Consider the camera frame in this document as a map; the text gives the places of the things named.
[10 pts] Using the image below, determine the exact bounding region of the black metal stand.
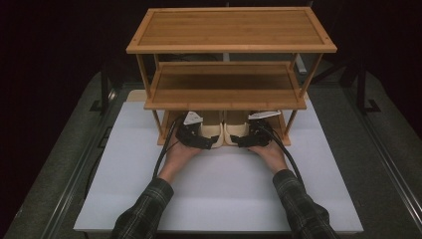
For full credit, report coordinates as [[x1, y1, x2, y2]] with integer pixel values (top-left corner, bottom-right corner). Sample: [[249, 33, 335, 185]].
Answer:
[[89, 61, 117, 117], [355, 64, 382, 117]]

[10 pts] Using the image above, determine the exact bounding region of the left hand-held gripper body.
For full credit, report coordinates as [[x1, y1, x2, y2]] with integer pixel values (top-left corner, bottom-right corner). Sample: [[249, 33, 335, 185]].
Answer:
[[175, 111, 209, 149]]

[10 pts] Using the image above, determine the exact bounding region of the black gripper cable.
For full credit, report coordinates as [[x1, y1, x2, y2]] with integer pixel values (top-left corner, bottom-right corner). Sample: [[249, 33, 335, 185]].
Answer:
[[260, 125, 306, 187], [151, 114, 187, 180]]

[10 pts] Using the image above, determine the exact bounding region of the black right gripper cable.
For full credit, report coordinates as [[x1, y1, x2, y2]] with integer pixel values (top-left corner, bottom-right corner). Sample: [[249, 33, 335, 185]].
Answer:
[[260, 125, 306, 187]]

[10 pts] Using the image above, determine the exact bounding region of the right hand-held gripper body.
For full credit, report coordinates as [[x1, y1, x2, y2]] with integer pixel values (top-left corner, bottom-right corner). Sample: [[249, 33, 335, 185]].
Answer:
[[247, 110, 283, 148]]

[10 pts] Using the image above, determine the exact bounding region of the three-tier wooden shoe rack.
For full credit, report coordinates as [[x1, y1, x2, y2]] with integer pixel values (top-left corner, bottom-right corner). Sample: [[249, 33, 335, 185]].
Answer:
[[125, 6, 338, 147]]

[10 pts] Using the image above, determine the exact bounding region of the person's left hand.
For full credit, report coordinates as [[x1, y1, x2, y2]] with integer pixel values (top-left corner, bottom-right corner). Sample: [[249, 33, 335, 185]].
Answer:
[[157, 133, 204, 184]]

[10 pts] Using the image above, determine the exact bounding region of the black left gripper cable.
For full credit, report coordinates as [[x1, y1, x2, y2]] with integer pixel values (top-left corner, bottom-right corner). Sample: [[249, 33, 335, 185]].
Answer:
[[151, 114, 187, 180]]

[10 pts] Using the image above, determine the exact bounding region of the white stand foot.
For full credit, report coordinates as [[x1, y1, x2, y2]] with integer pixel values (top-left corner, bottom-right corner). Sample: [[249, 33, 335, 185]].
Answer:
[[294, 54, 309, 75]]

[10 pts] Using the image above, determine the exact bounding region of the beige perforated clog shoe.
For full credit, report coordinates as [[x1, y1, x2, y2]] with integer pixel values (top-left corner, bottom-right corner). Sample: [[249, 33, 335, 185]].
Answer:
[[223, 111, 251, 147], [197, 111, 225, 149]]

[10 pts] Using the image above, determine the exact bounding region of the person's right hand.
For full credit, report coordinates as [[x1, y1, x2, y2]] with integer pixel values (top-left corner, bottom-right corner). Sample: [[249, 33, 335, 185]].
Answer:
[[247, 140, 290, 176]]

